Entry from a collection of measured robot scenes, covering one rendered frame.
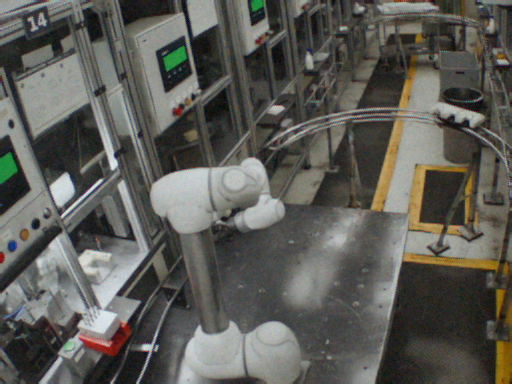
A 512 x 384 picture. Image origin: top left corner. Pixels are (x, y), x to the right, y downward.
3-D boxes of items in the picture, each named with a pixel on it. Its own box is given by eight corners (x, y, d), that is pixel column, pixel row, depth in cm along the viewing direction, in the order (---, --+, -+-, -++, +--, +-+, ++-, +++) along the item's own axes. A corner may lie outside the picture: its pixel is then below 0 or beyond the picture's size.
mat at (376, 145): (379, 225, 348) (379, 224, 347) (304, 218, 369) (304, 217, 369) (422, 33, 792) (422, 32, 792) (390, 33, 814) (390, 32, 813)
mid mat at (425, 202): (477, 237, 318) (477, 235, 317) (403, 230, 338) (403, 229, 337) (475, 168, 394) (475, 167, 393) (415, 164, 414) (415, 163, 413)
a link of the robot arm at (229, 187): (260, 170, 149) (218, 175, 151) (252, 154, 132) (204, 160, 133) (263, 211, 147) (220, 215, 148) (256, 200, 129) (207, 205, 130)
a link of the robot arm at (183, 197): (249, 387, 157) (189, 389, 159) (253, 358, 172) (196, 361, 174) (209, 175, 131) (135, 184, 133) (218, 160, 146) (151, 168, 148)
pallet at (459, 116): (427, 120, 307) (427, 107, 301) (439, 114, 313) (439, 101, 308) (473, 136, 281) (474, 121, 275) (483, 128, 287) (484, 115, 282)
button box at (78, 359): (83, 378, 150) (69, 357, 144) (67, 372, 153) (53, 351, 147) (95, 362, 156) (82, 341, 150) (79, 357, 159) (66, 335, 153)
